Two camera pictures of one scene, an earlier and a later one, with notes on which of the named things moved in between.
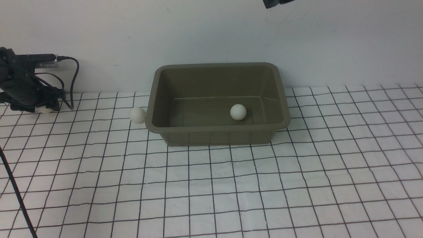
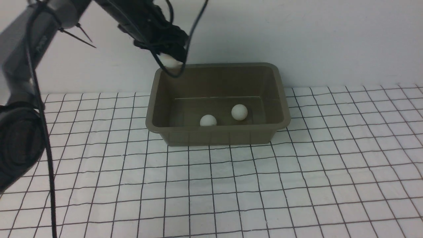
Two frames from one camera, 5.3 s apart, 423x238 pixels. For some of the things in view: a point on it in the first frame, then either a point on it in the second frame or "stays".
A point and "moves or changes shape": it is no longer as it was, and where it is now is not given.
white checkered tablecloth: (349, 164) stays
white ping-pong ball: (137, 115) -> (168, 61)
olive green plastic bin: (189, 103) stays
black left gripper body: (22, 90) -> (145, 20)
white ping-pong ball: (238, 112) stays
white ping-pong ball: (43, 109) moves or changes shape
